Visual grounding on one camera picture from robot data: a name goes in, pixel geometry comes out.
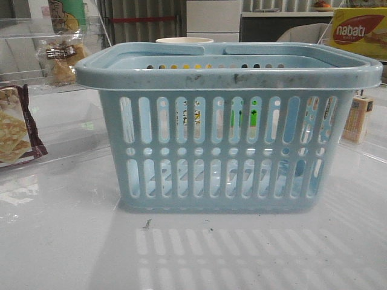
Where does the bread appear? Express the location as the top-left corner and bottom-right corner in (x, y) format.
(36, 29), (88, 87)

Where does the light blue plastic basket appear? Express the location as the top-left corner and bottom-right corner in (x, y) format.
(75, 42), (383, 213)

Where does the green labelled package behind basket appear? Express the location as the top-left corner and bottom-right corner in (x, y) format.
(229, 97), (261, 144)

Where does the beige tissue pack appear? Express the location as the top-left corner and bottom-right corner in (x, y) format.
(342, 96), (374, 144)

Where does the white drawer cabinet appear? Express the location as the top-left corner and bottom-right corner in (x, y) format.
(186, 1), (242, 42)

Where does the clear acrylic left shelf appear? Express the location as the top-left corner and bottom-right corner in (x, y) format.
(1, 14), (109, 175)

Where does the clear acrylic shelf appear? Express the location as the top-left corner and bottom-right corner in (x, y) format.
(1, 14), (109, 175)
(316, 22), (387, 161)

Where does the clear acrylic right shelf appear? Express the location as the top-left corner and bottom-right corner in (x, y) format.
(316, 22), (387, 161)

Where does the brown cracker snack package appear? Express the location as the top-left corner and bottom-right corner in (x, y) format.
(1, 85), (48, 169)

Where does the green yellow cartoon package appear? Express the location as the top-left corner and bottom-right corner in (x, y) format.
(48, 0), (86, 33)

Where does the yellow nabati wafer box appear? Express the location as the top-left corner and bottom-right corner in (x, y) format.
(327, 7), (386, 61)

